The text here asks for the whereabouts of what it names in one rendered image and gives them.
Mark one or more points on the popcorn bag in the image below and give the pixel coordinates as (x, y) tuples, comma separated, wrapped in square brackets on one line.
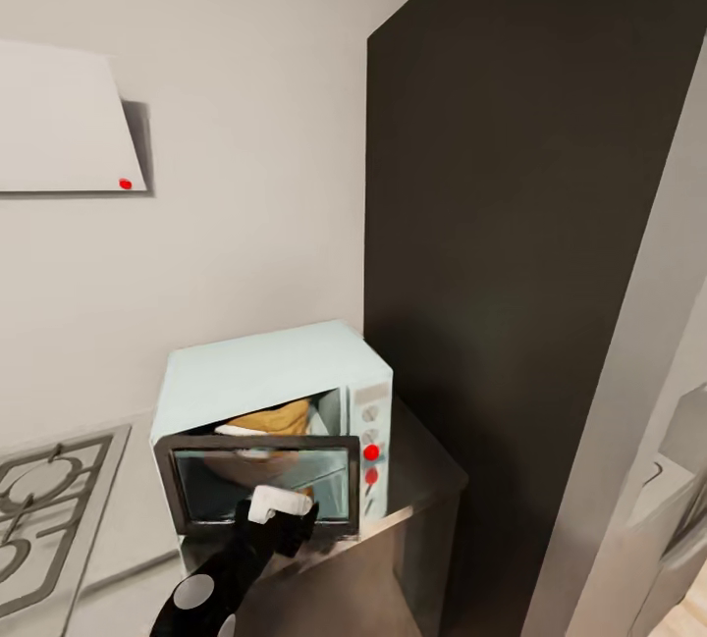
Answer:
[(289, 419)]

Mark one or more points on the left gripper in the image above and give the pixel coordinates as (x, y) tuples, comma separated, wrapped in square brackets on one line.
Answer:
[(282, 534)]

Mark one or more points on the fridge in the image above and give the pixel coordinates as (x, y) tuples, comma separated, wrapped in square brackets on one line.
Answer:
[(535, 274)]

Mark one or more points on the range hood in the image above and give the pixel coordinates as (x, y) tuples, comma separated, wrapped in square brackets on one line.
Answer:
[(62, 123)]

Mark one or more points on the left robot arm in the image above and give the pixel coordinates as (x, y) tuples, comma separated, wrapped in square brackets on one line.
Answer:
[(273, 521)]

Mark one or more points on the microwave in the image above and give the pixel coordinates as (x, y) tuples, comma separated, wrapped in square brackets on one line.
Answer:
[(205, 475)]

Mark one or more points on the burner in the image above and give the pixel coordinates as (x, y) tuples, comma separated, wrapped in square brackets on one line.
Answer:
[(52, 501)]

